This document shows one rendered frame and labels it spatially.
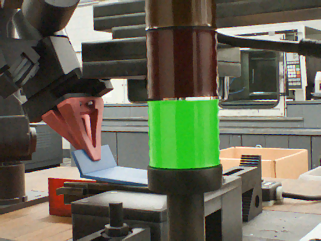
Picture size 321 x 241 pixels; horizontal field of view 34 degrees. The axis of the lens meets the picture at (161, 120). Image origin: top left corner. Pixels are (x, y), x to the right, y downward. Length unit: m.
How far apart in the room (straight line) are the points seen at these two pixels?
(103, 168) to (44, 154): 7.21
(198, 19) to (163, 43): 0.02
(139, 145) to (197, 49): 5.79
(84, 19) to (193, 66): 8.90
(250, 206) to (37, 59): 0.37
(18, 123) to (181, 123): 0.66
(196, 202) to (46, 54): 0.39
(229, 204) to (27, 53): 0.28
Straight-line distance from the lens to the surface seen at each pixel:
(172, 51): 0.26
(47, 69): 0.63
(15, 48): 0.60
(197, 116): 0.26
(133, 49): 0.50
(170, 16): 0.27
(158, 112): 0.27
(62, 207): 0.85
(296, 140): 5.22
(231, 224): 0.63
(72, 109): 0.62
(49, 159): 7.92
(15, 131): 0.90
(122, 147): 6.19
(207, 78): 0.27
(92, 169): 0.63
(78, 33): 9.23
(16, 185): 0.93
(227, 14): 0.50
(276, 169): 2.85
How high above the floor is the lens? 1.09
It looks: 3 degrees down
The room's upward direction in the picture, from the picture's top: 2 degrees counter-clockwise
